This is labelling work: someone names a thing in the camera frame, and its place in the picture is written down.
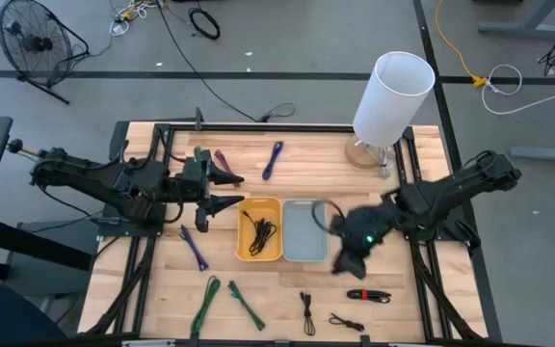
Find white floor cable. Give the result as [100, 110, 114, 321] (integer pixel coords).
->
[480, 64, 555, 116]

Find white power strip cables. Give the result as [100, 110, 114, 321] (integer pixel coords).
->
[108, 0, 166, 38]

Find black cable red band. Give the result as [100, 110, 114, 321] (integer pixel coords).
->
[345, 287, 393, 305]

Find black floor fan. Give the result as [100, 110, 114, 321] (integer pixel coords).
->
[0, 0, 91, 106]

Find black looped gripper cable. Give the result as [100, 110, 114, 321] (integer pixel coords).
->
[311, 199, 347, 236]

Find white shade table lamp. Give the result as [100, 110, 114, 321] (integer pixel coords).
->
[344, 50, 436, 170]

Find yellow plastic bin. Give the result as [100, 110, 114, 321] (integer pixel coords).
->
[235, 196, 285, 263]

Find maroon usb cable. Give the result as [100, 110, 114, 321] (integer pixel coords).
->
[213, 148, 242, 188]

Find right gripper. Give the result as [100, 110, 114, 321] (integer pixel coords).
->
[330, 205, 395, 281]

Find light grey plastic bin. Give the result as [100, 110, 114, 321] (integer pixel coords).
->
[281, 199, 330, 264]

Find dark blue chair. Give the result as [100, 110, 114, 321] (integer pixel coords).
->
[0, 283, 69, 347]

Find long black floor cable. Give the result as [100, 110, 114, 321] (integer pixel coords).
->
[154, 0, 297, 124]

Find black coiled floor cable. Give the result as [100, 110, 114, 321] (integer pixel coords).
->
[188, 7, 222, 40]

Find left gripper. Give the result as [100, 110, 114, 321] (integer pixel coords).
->
[175, 147, 247, 234]

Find grey desk leg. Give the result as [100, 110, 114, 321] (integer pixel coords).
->
[477, 0, 555, 39]

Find green braided usb cable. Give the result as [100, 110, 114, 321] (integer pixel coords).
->
[226, 280, 267, 333]
[189, 275, 223, 337]

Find black knob wooden handle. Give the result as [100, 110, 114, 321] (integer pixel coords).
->
[6, 138, 47, 160]

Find white lamp power cord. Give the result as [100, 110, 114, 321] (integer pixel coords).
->
[374, 143, 398, 180]

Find yellow extension cord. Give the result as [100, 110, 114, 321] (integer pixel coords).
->
[434, 0, 489, 90]

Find grey desk foot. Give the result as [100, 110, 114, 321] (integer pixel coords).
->
[508, 143, 555, 164]

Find purple usb cable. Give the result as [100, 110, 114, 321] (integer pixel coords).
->
[261, 140, 285, 182]
[178, 224, 210, 273]

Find black usb cable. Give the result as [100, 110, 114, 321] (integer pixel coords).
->
[299, 290, 318, 338]
[328, 311, 366, 334]
[241, 209, 279, 257]

